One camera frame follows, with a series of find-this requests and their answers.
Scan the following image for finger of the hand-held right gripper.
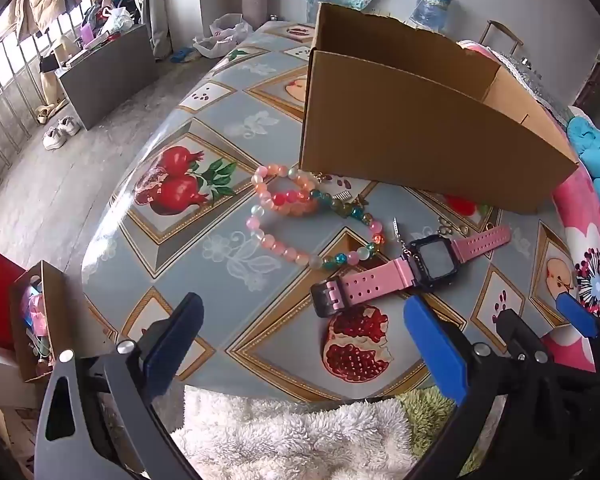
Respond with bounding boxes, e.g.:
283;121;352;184
496;307;548;361
554;294;600;376

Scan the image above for brown cardboard box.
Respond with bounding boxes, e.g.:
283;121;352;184
299;1;580;215

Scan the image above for pink and black wristwatch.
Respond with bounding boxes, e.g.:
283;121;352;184
310;225;512;318

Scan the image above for pink orange bead bracelet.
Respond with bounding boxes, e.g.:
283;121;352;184
251;162;322;219

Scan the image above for green fluffy cloth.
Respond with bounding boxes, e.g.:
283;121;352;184
397;387;486;466

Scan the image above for small cardboard box of clutter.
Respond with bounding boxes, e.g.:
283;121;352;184
9;260;88;384

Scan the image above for lace trimmed pillow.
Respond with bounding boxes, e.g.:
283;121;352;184
505;55;571;107

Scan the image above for white plastic bag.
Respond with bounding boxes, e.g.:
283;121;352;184
194;12;253;58

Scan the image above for silver pendant with chain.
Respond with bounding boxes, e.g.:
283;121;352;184
392;217;413;261

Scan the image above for wooden chair frame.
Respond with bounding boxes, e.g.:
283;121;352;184
480;20;524;57

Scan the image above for pink floral blanket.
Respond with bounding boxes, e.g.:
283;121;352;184
455;40;600;372

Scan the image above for fruit print tablecloth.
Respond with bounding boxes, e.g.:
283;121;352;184
80;20;600;403

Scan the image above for gold swirl earring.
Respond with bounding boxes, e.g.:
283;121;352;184
437;217;468;236

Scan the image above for white curtain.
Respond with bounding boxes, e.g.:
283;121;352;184
140;0;182;61

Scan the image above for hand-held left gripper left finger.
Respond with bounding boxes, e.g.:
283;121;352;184
34;291;204;480

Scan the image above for white fluffy blanket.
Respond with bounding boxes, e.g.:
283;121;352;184
172;387;416;480

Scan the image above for grey cabinet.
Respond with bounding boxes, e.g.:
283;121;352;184
55;22;157;131

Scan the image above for pair of white shoes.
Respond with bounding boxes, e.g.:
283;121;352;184
42;116;82;150

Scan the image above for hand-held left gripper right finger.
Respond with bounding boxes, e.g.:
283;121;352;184
403;294;600;480

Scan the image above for blue plush toy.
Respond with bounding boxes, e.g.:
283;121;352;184
566;115;600;233

